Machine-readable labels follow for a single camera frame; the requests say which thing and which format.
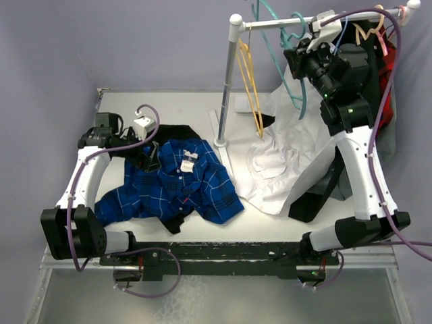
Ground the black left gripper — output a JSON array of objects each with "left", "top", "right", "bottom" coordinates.
[{"left": 113, "top": 127, "right": 162, "bottom": 172}]

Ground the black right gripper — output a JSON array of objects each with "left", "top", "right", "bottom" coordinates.
[{"left": 286, "top": 34, "right": 338, "bottom": 99}]

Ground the teal plastic hanger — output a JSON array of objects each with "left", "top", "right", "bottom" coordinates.
[{"left": 250, "top": 0, "right": 312, "bottom": 121}]

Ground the blue plaid shirt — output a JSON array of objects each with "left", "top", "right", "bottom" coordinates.
[{"left": 94, "top": 139, "right": 244, "bottom": 226}]

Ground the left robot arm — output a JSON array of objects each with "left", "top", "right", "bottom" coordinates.
[{"left": 40, "top": 112, "right": 160, "bottom": 265}]

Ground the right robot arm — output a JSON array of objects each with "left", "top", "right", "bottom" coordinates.
[{"left": 284, "top": 38, "right": 410, "bottom": 264}]

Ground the light blue hanger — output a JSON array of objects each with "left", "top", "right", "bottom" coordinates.
[{"left": 333, "top": 16, "right": 348, "bottom": 55}]

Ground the yellow velvet hanger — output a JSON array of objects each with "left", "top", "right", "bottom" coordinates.
[{"left": 236, "top": 36, "right": 264, "bottom": 138}]

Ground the beige hanger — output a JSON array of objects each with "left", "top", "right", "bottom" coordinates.
[{"left": 353, "top": 15, "right": 385, "bottom": 45}]

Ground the black hanging shirt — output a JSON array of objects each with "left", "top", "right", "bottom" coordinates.
[{"left": 288, "top": 22, "right": 381, "bottom": 223}]

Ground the pink hanger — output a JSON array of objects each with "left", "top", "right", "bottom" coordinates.
[{"left": 377, "top": 5, "right": 408, "bottom": 57}]

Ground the red plaid hanging shirt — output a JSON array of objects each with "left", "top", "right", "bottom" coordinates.
[{"left": 375, "top": 27, "right": 397, "bottom": 134}]

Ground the white shirt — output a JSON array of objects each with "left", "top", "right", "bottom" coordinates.
[{"left": 236, "top": 70, "right": 335, "bottom": 215}]

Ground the black garment on table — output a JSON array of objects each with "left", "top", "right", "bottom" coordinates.
[{"left": 111, "top": 124, "right": 203, "bottom": 236}]

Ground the silver clothes rack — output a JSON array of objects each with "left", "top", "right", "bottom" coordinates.
[{"left": 212, "top": 1, "right": 421, "bottom": 179}]

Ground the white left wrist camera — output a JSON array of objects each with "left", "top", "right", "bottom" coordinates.
[{"left": 132, "top": 117, "right": 158, "bottom": 140}]

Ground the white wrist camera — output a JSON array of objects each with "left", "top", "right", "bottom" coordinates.
[
  {"left": 132, "top": 117, "right": 158, "bottom": 140},
  {"left": 306, "top": 9, "right": 342, "bottom": 53}
]

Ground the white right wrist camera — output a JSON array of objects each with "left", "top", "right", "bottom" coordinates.
[{"left": 306, "top": 9, "right": 342, "bottom": 53}]

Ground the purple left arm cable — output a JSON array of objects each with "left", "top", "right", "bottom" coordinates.
[{"left": 65, "top": 103, "right": 160, "bottom": 273}]

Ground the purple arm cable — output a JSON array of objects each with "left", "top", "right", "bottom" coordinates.
[
  {"left": 320, "top": 7, "right": 432, "bottom": 263},
  {"left": 65, "top": 103, "right": 160, "bottom": 273}
]

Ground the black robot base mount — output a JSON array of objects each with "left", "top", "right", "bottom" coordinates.
[{"left": 100, "top": 242, "right": 340, "bottom": 281}]

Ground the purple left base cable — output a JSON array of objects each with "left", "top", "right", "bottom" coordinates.
[{"left": 113, "top": 247, "right": 182, "bottom": 300}]

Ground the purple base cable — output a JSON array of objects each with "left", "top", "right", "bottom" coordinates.
[
  {"left": 302, "top": 249, "right": 345, "bottom": 290},
  {"left": 113, "top": 247, "right": 182, "bottom": 300}
]

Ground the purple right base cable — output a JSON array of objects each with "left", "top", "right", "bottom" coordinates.
[{"left": 302, "top": 249, "right": 345, "bottom": 290}]

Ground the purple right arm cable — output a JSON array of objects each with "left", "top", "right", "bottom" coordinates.
[{"left": 320, "top": 7, "right": 432, "bottom": 263}]

